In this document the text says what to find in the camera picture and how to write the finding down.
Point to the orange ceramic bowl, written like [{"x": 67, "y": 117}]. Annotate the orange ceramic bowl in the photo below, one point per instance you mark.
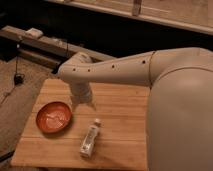
[{"x": 53, "y": 117}]

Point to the long wooden beam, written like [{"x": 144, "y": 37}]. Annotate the long wooden beam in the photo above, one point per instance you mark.
[{"x": 60, "y": 48}]

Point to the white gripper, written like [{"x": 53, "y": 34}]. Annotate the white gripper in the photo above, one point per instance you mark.
[{"x": 81, "y": 93}]

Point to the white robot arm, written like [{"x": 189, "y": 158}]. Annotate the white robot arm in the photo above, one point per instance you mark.
[{"x": 179, "y": 121}]

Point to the wooden board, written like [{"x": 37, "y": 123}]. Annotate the wooden board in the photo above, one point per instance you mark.
[{"x": 121, "y": 144}]

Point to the white plastic bottle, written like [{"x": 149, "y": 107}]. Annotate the white plastic bottle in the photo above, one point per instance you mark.
[{"x": 88, "y": 143}]

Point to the small white block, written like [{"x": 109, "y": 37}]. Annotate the small white block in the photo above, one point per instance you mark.
[{"x": 34, "y": 33}]

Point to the wooden shelf ledge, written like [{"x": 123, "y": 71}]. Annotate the wooden shelf ledge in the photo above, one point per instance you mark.
[{"x": 193, "y": 15}]

